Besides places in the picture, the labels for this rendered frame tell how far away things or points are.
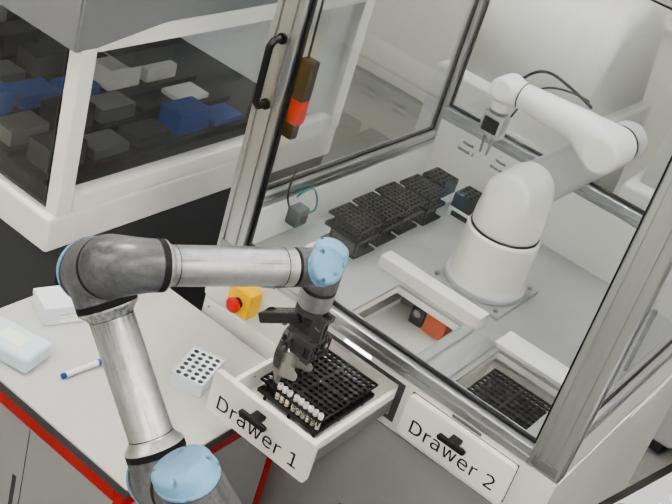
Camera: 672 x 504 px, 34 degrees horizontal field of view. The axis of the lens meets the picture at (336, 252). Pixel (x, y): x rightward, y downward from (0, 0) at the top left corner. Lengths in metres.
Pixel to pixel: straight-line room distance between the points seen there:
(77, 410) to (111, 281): 0.63
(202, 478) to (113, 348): 0.29
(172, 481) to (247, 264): 0.40
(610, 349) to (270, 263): 0.70
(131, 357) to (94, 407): 0.49
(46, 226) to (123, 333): 0.86
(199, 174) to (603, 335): 1.40
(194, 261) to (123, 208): 1.08
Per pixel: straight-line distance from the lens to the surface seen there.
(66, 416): 2.52
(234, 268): 2.02
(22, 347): 2.61
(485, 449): 2.50
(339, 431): 2.46
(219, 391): 2.46
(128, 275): 1.94
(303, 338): 2.35
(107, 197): 2.97
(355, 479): 2.79
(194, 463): 1.99
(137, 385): 2.08
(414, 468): 2.66
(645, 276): 2.20
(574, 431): 2.40
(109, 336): 2.07
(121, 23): 2.70
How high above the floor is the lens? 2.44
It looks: 31 degrees down
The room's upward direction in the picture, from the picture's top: 18 degrees clockwise
